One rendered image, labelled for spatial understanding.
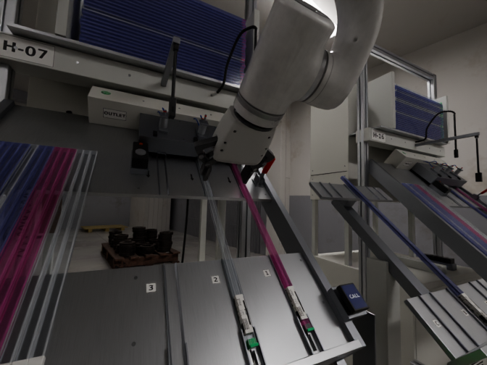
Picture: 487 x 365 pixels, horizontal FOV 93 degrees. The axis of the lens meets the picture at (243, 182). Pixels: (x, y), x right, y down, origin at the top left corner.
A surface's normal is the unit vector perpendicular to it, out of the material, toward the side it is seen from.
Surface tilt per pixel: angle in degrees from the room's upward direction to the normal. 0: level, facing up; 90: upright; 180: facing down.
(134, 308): 44
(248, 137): 144
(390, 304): 90
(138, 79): 90
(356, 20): 114
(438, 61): 90
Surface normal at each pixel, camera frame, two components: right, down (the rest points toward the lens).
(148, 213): 0.65, -0.04
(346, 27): -0.97, 0.13
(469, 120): -0.77, -0.07
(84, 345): 0.33, -0.76
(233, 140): 0.14, 0.76
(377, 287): -0.89, -0.07
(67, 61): 0.44, -0.06
